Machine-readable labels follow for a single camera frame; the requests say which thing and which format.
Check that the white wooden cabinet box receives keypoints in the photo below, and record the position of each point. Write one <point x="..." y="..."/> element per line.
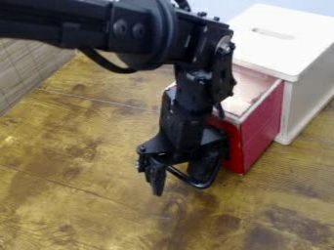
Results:
<point x="289" y="44"/>

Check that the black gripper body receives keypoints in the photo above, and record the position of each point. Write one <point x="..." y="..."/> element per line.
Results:
<point x="185" y="135"/>

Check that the black metal drawer handle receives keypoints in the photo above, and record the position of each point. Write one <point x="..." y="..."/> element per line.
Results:
<point x="185" y="177"/>

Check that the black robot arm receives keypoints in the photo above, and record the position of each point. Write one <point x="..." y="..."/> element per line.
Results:
<point x="135" y="35"/>

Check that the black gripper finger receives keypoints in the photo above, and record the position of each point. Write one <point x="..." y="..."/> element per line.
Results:
<point x="155" y="173"/>
<point x="202" y="168"/>

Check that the red wooden drawer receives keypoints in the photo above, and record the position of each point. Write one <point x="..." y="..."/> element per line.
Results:
<point x="251" y="120"/>

